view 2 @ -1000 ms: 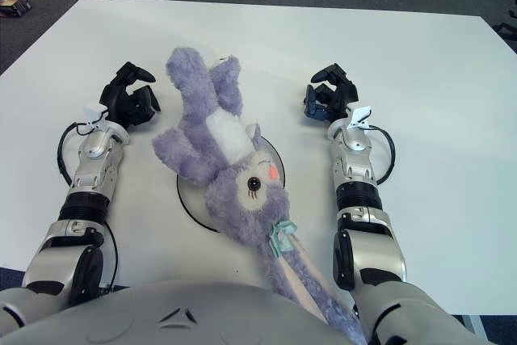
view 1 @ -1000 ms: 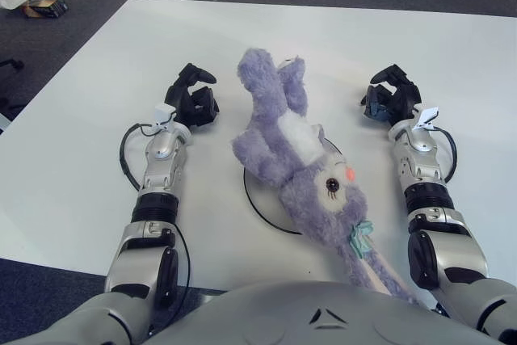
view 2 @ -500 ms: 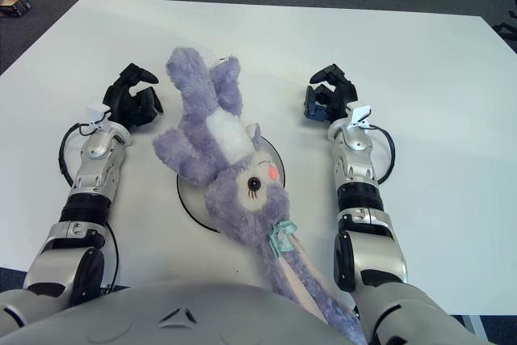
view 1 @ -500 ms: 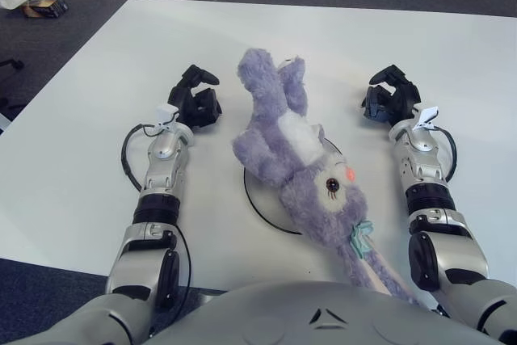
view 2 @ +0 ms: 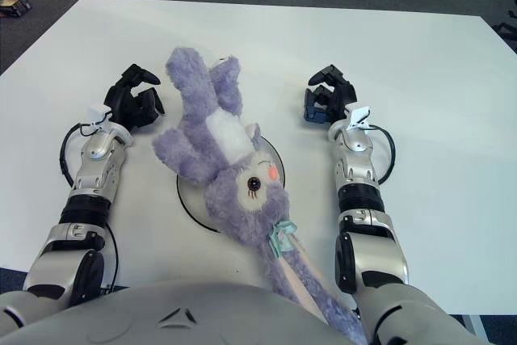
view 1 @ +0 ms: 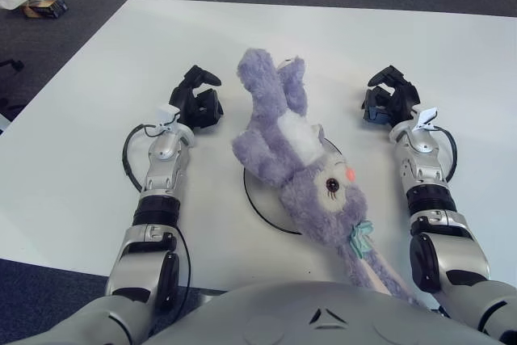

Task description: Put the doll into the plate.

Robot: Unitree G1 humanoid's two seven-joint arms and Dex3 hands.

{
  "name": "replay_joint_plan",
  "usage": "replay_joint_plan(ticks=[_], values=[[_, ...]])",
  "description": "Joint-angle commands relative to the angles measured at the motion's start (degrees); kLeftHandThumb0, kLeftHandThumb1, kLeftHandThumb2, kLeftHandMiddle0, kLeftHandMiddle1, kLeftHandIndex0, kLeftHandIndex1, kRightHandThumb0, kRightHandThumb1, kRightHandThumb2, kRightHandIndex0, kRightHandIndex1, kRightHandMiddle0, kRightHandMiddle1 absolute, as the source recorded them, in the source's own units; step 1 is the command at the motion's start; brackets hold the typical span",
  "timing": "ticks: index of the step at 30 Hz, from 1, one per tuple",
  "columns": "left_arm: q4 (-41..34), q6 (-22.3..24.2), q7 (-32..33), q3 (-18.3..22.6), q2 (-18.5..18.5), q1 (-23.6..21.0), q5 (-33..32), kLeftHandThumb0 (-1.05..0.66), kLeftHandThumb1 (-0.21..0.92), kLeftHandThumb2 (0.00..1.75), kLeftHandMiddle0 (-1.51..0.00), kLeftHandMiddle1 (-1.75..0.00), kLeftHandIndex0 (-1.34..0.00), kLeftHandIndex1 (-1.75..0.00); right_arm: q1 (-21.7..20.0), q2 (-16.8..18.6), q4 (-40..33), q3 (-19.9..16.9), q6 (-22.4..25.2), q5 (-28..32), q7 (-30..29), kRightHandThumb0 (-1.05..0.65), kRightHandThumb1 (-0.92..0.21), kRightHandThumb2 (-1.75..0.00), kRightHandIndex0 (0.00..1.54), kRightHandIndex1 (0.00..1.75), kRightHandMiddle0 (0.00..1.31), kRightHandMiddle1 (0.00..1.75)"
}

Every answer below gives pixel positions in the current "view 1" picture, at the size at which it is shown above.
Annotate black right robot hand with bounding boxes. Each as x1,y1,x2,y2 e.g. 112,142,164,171
360,65,422,127

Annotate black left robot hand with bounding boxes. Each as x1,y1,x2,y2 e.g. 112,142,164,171
167,64,225,131

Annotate purple plush bunny doll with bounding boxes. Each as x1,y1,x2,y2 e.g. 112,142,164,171
230,48,426,308

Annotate white plate with black rim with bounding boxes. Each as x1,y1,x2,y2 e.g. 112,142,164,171
242,136,349,236

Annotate dark cardboard box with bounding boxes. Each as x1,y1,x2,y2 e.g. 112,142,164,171
21,0,69,20

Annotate black office chair base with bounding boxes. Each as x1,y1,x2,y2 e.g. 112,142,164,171
0,59,25,112

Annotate grey robot torso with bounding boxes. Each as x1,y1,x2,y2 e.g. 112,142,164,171
148,279,502,345

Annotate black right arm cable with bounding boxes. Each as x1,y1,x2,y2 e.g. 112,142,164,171
433,125,459,185

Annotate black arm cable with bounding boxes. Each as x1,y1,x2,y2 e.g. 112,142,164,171
121,121,194,314
433,125,459,185

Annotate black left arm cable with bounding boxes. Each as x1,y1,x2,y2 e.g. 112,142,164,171
121,121,194,314

